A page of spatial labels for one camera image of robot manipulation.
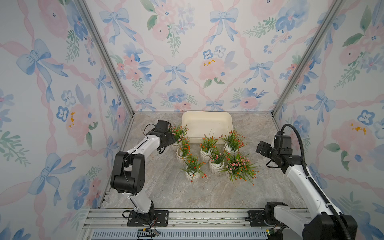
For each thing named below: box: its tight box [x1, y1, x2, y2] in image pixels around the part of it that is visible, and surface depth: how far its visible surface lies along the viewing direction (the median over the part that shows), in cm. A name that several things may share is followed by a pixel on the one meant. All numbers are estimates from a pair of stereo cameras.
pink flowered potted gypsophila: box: [168, 123, 189, 152], surface depth 92 cm
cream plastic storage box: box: [181, 111, 234, 144], surface depth 113 cm
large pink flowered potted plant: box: [219, 153, 261, 187], surface depth 78 cm
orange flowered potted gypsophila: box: [176, 137, 192, 160], surface depth 90 cm
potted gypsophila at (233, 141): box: [219, 130, 247, 154], surface depth 90 cm
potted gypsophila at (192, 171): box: [180, 153, 208, 183], surface depth 81 cm
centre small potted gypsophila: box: [209, 148, 226, 174], surface depth 86 cm
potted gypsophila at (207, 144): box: [199, 131, 219, 163], surface depth 91 cm
